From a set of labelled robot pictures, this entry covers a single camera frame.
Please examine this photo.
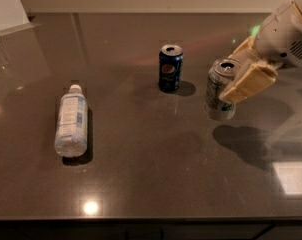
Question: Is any silver green 7up can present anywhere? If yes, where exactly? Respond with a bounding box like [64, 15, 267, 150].
[205, 58, 241, 120]

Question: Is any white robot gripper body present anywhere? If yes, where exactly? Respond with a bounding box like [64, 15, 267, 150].
[254, 0, 302, 67]

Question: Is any blue pepsi can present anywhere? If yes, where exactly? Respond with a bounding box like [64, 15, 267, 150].
[158, 44, 183, 92]

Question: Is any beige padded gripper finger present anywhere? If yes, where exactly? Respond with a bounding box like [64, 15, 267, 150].
[219, 62, 278, 104]
[229, 36, 258, 63]

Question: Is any clear plastic water bottle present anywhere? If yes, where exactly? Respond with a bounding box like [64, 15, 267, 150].
[54, 84, 88, 158]

